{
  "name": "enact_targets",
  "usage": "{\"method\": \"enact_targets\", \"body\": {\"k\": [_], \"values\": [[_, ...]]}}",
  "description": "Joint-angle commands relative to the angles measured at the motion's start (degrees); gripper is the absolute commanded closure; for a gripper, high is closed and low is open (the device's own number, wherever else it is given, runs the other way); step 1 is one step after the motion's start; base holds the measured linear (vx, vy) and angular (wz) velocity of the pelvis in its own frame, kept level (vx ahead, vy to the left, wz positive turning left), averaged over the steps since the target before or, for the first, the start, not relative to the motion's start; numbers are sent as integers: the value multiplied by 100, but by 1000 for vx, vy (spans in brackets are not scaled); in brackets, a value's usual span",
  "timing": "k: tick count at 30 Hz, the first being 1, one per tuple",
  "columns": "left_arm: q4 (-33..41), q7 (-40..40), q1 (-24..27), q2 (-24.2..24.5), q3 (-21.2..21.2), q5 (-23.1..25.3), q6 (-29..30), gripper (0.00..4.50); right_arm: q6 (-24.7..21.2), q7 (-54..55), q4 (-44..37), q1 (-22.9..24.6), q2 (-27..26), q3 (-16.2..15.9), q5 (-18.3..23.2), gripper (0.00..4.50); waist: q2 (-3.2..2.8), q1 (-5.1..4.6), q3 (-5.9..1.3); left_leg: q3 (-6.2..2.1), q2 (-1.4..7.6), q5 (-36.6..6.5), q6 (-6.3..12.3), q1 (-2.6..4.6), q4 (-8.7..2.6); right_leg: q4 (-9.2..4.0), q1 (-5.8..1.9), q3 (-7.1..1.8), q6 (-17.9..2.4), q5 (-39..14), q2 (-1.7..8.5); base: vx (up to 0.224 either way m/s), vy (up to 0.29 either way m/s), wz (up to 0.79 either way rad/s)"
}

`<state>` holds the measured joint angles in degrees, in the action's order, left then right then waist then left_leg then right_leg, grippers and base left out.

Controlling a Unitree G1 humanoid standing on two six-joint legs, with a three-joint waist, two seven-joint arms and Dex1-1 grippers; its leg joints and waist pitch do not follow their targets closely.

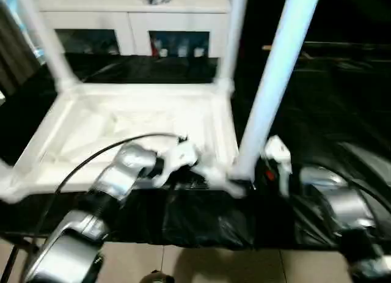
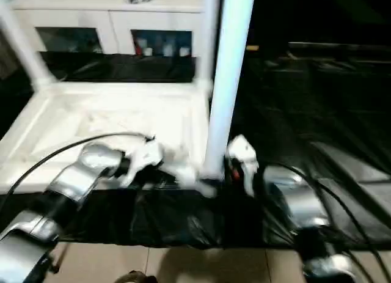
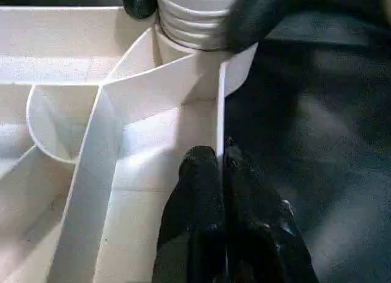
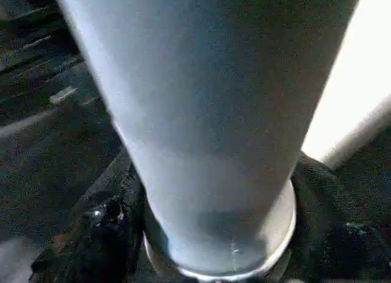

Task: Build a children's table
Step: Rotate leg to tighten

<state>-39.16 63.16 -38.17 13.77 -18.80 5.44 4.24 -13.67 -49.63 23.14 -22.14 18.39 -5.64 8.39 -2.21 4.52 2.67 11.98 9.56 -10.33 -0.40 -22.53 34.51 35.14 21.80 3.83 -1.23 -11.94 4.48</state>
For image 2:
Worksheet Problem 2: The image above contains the white plastic table top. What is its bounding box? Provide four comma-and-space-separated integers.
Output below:
0, 79, 221, 198

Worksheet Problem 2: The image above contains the white plastic table leg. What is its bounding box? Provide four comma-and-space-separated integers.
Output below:
0, 1, 56, 88
203, 0, 257, 180
198, 0, 219, 85

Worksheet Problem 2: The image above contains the black glossy mat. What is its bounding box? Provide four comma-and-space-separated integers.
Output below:
0, 49, 391, 250

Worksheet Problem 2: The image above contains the dark robot torso part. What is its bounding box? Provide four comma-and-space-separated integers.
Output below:
117, 270, 156, 283

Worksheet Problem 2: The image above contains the white cabinet with glass doors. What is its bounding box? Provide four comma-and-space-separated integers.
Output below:
9, 0, 221, 56

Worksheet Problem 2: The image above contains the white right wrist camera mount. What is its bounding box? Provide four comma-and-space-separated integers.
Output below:
227, 135, 260, 197

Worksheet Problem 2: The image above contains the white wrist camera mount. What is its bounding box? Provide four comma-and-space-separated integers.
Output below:
227, 135, 260, 197
120, 139, 164, 188

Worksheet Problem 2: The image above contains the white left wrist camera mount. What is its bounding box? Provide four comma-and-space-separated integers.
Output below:
120, 139, 164, 188

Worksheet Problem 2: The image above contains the black folding table frame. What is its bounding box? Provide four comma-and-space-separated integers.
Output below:
51, 243, 68, 273

